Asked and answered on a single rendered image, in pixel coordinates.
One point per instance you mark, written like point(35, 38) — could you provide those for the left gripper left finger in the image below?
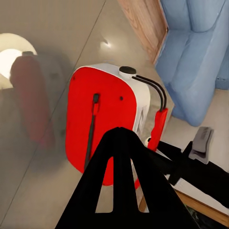
point(80, 211)

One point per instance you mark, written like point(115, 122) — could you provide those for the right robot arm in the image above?
point(194, 166)

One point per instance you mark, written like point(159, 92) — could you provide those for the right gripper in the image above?
point(204, 177)

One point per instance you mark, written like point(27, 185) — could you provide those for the sofa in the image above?
point(193, 58)

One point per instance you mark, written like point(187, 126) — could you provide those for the door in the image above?
point(205, 216)

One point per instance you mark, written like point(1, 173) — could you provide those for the radio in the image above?
point(102, 97)

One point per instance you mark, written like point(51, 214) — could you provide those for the coffee table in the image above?
point(42, 44)

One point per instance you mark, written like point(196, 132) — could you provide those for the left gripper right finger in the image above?
point(166, 210)

